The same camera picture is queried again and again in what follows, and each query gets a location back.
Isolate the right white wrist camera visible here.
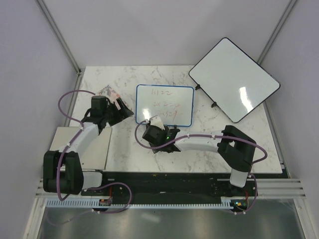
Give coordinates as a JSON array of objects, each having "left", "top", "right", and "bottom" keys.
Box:
[{"left": 149, "top": 116, "right": 164, "bottom": 130}]

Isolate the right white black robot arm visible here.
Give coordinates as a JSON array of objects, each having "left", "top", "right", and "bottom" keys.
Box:
[{"left": 142, "top": 124, "right": 256, "bottom": 196}]

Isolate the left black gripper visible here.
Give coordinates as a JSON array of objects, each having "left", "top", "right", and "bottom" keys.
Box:
[{"left": 102, "top": 98, "right": 133, "bottom": 127}]

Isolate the aluminium slotted rail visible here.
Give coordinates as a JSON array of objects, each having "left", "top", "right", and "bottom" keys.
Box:
[{"left": 35, "top": 178, "right": 306, "bottom": 199}]

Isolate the white slotted cable duct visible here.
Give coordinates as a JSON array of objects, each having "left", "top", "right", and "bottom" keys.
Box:
[{"left": 46, "top": 196, "right": 250, "bottom": 209}]

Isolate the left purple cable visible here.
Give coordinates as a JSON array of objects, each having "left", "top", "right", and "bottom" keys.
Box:
[{"left": 44, "top": 89, "right": 133, "bottom": 225}]

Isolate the large black-framed whiteboard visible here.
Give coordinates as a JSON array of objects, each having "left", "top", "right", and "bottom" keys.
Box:
[{"left": 188, "top": 37, "right": 281, "bottom": 123}]

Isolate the aluminium corner post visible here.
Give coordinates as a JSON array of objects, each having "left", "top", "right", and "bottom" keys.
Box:
[
  {"left": 35, "top": 0, "right": 81, "bottom": 75},
  {"left": 257, "top": 0, "right": 299, "bottom": 66}
]

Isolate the grey metal plate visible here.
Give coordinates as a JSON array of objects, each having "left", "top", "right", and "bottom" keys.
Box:
[{"left": 50, "top": 123, "right": 112, "bottom": 171}]

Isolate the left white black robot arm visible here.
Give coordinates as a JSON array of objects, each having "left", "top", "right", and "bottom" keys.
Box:
[{"left": 43, "top": 96, "right": 134, "bottom": 201}]

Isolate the small blue-framed whiteboard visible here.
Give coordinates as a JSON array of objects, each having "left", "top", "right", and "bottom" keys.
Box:
[{"left": 135, "top": 84, "right": 195, "bottom": 127}]

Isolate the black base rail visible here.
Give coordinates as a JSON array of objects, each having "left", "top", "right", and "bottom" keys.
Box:
[{"left": 77, "top": 171, "right": 259, "bottom": 200}]

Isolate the left aluminium corner post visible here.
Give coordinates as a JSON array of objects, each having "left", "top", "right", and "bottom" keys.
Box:
[{"left": 35, "top": 0, "right": 81, "bottom": 75}]

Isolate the right aluminium corner post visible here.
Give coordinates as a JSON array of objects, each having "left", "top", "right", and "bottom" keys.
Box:
[{"left": 257, "top": 0, "right": 299, "bottom": 66}]

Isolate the colourful patterned packet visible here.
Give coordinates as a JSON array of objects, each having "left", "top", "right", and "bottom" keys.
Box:
[{"left": 97, "top": 85, "right": 121, "bottom": 109}]

